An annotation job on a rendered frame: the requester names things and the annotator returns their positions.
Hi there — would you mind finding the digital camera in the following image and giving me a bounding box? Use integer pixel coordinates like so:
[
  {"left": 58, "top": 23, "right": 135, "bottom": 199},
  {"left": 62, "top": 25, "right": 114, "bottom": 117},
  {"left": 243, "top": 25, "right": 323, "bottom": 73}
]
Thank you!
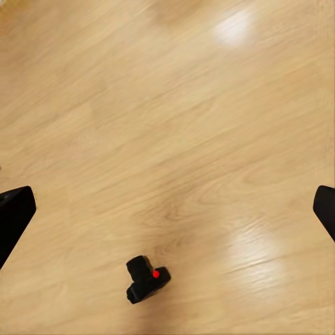
[{"left": 126, "top": 255, "right": 170, "bottom": 304}]

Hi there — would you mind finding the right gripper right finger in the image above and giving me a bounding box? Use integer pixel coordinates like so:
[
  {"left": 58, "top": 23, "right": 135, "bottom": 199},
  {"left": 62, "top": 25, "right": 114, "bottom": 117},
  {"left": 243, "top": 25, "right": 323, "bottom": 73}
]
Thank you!
[{"left": 313, "top": 185, "right": 335, "bottom": 242}]

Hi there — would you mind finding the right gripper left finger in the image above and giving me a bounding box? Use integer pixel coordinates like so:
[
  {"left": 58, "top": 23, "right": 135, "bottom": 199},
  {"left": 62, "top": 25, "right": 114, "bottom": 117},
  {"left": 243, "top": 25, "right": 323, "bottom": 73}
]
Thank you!
[{"left": 0, "top": 186, "right": 36, "bottom": 269}]

